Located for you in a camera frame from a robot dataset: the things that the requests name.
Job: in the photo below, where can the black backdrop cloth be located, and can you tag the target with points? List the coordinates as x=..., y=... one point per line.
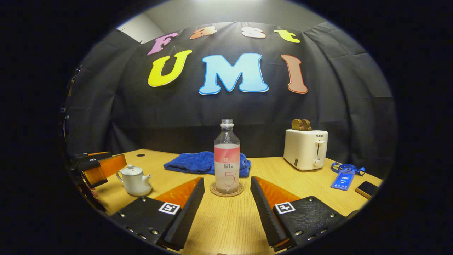
x=219, y=117

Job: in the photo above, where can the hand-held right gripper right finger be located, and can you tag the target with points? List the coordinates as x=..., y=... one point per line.
x=269, y=216

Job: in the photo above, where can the round wooden coaster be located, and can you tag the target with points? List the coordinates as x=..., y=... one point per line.
x=226, y=194

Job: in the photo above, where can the clear water bottle pink label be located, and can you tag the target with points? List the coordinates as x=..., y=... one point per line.
x=227, y=166

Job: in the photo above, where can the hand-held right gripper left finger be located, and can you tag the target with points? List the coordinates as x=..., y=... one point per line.
x=184, y=216

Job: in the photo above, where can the black smartphone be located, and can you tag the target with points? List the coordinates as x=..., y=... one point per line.
x=367, y=190

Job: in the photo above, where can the white toaster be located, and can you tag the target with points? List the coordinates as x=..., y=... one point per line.
x=304, y=148

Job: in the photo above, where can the white ceramic teacup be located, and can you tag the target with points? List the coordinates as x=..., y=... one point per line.
x=136, y=184

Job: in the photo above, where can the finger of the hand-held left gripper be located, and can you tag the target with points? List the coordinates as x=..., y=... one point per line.
x=113, y=164
x=95, y=176

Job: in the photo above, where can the brown bread slice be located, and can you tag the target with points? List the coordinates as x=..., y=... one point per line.
x=296, y=124
x=307, y=125

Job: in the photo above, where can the blue towel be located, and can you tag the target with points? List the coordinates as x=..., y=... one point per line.
x=191, y=163

